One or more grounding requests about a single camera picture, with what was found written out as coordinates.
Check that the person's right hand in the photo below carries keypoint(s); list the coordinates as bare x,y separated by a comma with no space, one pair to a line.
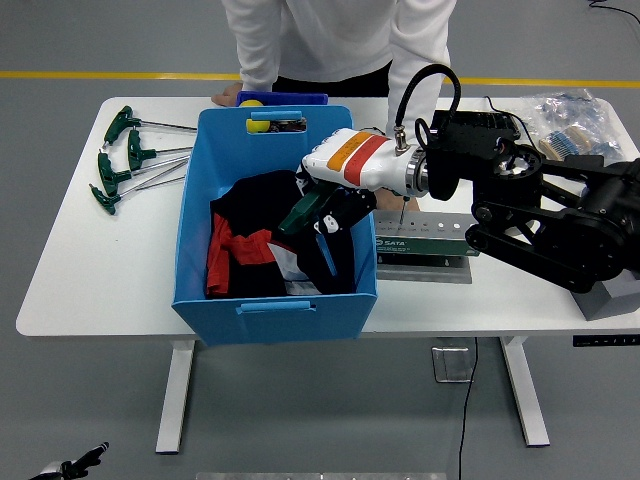
227,97

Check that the person's left hand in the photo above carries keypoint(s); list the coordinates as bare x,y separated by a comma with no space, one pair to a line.
387,202

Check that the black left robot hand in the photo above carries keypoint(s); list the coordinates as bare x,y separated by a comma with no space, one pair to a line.
82,460

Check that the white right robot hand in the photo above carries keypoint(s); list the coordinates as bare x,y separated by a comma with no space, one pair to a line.
360,160

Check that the green and grey tool stand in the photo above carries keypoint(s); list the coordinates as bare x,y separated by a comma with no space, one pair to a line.
425,245

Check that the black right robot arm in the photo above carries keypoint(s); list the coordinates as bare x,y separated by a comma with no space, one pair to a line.
550,240

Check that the person's left forearm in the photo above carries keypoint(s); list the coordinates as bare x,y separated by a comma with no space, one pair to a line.
425,100

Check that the large blue plastic box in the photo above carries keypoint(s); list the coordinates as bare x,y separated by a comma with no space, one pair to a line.
280,320

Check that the yellow ball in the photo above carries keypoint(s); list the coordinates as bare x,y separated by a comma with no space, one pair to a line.
256,126

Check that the small dark blue bin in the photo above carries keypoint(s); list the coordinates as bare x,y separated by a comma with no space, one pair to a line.
290,98

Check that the black and red clothing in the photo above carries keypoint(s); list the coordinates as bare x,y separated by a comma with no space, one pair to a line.
260,200

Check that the white table leg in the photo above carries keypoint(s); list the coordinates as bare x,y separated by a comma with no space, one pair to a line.
525,395
175,400

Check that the black plastic tray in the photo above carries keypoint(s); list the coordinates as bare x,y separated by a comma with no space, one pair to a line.
485,125

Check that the person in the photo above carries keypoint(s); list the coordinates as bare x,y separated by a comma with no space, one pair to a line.
340,35

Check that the metal floor plate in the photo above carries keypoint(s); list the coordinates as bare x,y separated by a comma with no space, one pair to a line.
450,365

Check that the black power adapter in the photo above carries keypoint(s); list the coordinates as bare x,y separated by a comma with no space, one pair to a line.
585,161

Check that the clear bag of small parts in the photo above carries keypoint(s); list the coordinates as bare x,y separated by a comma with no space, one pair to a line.
570,112

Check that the grey block with square recess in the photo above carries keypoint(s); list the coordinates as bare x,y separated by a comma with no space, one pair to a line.
615,302

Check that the black table control panel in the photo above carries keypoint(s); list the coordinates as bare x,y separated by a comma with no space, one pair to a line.
605,341

